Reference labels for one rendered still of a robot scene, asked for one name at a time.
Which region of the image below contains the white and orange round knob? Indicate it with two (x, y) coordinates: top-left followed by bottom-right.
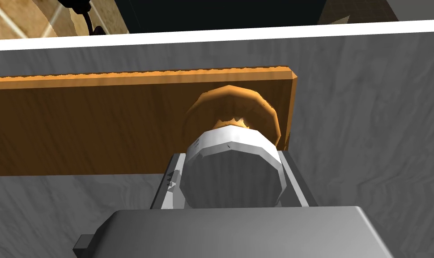
(181, 85), (288, 210)

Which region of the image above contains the orange wooden drawer front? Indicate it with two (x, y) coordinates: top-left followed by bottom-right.
(0, 66), (298, 177)

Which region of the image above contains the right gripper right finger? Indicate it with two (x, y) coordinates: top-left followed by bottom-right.
(277, 150), (319, 208)

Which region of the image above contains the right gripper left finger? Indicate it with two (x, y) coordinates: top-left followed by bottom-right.
(150, 153), (187, 210)

